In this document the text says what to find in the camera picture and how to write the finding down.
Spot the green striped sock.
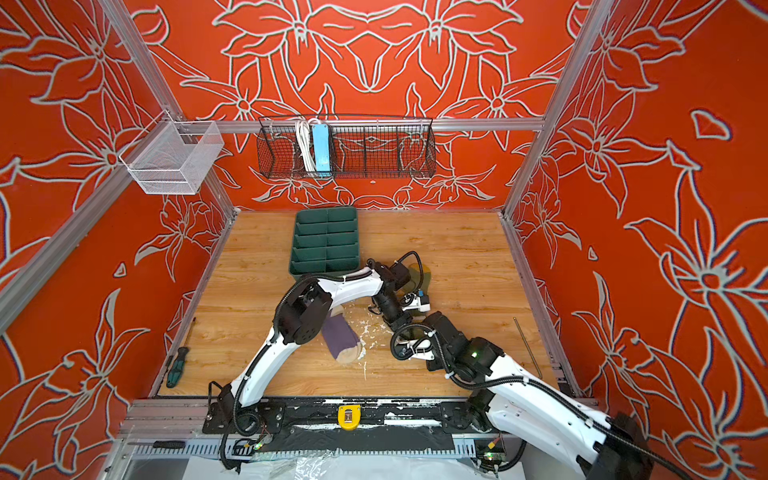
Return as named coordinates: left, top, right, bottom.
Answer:
left=401, top=261, right=432, bottom=295

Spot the purple sock beige toe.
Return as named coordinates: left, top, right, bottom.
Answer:
left=321, top=306, right=363, bottom=364

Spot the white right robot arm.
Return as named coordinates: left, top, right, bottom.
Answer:
left=383, top=312, right=688, bottom=479

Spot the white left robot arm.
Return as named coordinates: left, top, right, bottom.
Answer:
left=203, top=258, right=413, bottom=436

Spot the green plastic divider tray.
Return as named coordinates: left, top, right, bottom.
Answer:
left=289, top=207, right=361, bottom=279

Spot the metal hex key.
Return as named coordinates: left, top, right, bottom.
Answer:
left=513, top=317, right=543, bottom=380

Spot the light blue box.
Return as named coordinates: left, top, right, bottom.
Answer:
left=312, top=123, right=332, bottom=177

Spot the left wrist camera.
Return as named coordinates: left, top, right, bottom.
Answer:
left=403, top=290, right=431, bottom=313

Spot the black wire wall basket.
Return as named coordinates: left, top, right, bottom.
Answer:
left=256, top=115, right=437, bottom=180

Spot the white cable bundle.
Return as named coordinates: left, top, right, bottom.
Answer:
left=295, top=119, right=318, bottom=175

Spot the green handled screwdriver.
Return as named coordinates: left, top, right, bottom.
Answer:
left=165, top=346, right=189, bottom=389

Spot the clear plastic wall bin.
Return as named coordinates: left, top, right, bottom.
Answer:
left=121, top=120, right=224, bottom=195

